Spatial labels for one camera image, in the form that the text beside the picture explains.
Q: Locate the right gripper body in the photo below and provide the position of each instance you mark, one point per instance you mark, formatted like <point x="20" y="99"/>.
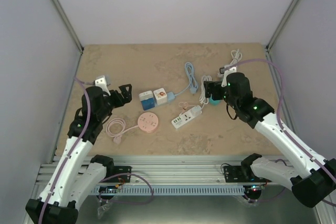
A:
<point x="216" y="95"/>

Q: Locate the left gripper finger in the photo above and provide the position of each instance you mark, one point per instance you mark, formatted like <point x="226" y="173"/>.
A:
<point x="126" y="89"/>
<point x="127" y="97"/>

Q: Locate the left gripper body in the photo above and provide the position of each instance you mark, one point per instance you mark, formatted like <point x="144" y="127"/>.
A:
<point x="119" y="102"/>

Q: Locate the white charger block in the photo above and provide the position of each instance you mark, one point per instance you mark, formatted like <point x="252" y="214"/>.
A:
<point x="145" y="95"/>

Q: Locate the dark blue cube socket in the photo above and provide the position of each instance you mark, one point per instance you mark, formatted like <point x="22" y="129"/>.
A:
<point x="148" y="104"/>

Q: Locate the white cube socket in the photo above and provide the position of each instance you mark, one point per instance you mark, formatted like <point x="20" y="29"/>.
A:
<point x="160" y="96"/>

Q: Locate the white charger with cable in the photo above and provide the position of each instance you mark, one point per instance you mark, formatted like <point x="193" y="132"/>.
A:
<point x="197" y="110"/>

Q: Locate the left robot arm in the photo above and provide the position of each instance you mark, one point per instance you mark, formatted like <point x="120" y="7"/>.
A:
<point x="66" y="191"/>

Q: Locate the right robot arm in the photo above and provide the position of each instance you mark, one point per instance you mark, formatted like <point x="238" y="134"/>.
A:
<point x="311" y="178"/>

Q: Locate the teal power strip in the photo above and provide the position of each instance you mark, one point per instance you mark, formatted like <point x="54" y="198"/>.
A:
<point x="214" y="102"/>

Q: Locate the white power strip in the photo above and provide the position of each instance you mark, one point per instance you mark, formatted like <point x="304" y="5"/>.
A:
<point x="185" y="118"/>

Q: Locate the pink round power strip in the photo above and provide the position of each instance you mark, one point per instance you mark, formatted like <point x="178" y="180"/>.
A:
<point x="148" y="122"/>

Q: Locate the light blue power strip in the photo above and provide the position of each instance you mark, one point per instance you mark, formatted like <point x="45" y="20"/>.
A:
<point x="170" y="98"/>

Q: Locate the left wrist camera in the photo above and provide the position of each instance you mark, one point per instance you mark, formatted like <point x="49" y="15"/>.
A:
<point x="103" y="82"/>

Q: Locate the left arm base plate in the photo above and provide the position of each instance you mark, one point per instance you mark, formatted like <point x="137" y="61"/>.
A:
<point x="122" y="172"/>

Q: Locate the aluminium rail frame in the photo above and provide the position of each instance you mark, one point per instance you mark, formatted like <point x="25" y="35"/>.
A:
<point x="263" y="202"/>

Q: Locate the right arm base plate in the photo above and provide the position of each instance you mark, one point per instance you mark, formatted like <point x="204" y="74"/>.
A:
<point x="234" y="174"/>

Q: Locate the blue slotted cable duct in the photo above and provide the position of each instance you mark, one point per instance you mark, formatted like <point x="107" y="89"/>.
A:
<point x="170" y="190"/>

